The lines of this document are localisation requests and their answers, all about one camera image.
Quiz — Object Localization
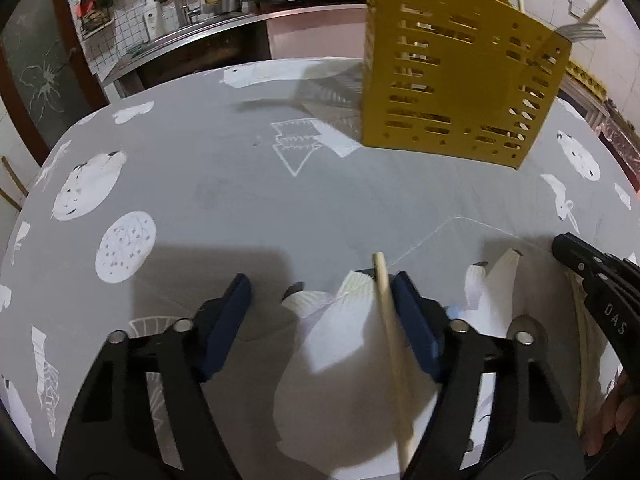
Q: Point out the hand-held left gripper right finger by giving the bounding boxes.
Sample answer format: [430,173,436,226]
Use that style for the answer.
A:
[391,271,586,480]

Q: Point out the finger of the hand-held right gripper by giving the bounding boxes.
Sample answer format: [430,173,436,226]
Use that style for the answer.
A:
[552,233,640,288]

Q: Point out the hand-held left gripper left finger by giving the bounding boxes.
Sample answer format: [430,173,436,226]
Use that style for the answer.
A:
[56,273,252,480]

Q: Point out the yellow slotted utensil holder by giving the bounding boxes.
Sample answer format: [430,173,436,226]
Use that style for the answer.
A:
[360,0,573,171]

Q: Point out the person's right hand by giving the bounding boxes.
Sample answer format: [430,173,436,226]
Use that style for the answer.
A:
[582,371,640,457]

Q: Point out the plastic covered red cabinet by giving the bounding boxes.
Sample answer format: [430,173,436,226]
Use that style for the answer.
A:
[600,100,640,183]

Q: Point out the grey bear printed tablecloth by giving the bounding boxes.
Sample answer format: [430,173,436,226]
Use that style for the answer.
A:
[0,57,640,480]

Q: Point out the yellow egg carton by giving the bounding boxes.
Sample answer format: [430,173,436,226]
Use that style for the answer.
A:
[567,60,609,101]

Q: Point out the wooden sticks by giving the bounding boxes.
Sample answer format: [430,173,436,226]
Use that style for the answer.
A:
[0,156,31,211]

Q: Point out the steel sink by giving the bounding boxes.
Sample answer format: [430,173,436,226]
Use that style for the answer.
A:
[102,7,273,86]

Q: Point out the white detergent bottle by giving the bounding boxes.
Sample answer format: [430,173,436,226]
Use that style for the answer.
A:
[142,0,166,41]

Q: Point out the brown framed glass door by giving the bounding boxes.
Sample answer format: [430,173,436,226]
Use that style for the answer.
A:
[0,0,108,166]

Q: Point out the wire wall basket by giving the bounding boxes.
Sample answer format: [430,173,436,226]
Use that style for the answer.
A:
[75,0,116,38]

